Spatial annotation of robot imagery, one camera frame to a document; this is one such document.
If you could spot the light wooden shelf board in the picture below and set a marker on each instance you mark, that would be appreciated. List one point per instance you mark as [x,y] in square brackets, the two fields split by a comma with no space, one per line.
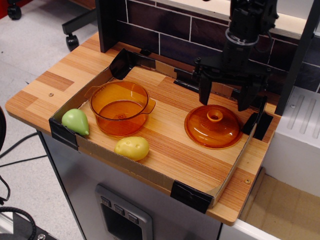
[285,25]

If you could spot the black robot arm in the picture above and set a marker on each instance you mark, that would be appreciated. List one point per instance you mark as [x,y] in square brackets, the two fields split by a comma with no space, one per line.
[249,20]

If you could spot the white toy sink unit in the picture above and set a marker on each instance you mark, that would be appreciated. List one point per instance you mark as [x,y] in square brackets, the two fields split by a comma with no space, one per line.
[293,156]

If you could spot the black right shelf post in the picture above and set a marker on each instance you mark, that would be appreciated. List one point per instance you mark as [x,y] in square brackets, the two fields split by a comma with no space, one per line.
[303,46]

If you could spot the green toy pear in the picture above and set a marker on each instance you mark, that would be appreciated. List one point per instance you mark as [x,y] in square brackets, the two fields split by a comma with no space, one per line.
[77,121]

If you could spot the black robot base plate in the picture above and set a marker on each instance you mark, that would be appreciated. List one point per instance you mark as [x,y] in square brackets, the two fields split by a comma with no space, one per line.
[24,226]

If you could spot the cardboard fence with black tape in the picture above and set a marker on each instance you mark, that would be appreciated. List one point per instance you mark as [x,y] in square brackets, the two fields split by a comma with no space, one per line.
[218,182]

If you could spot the orange transparent plastic pot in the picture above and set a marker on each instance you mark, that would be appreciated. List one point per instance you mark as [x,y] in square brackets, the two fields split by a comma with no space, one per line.
[121,108]

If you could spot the black chair base with casters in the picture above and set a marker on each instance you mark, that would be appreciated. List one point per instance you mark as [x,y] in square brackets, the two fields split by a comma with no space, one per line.
[75,24]

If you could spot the orange transparent pot lid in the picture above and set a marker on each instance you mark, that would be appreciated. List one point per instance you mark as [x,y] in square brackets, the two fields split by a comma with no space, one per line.
[213,126]

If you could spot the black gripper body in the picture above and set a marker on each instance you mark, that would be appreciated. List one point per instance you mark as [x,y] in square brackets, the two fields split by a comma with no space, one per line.
[232,66]

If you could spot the black left shelf post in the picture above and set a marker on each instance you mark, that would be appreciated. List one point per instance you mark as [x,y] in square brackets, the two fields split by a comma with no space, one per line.
[108,13]

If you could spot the black shelf post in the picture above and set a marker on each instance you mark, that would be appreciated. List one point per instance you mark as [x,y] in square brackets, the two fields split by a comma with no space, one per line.
[108,13]
[303,46]

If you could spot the grey oven control panel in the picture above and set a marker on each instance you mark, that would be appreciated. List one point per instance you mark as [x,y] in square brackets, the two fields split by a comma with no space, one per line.
[122,219]

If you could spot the yellow toy potato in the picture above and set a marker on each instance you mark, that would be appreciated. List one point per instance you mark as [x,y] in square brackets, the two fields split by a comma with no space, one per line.
[134,147]

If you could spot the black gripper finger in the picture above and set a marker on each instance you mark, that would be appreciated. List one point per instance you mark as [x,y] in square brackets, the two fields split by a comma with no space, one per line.
[205,86]
[248,92]

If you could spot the black caster wheel far left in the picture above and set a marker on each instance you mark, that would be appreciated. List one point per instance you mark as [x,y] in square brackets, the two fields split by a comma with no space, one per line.
[13,10]

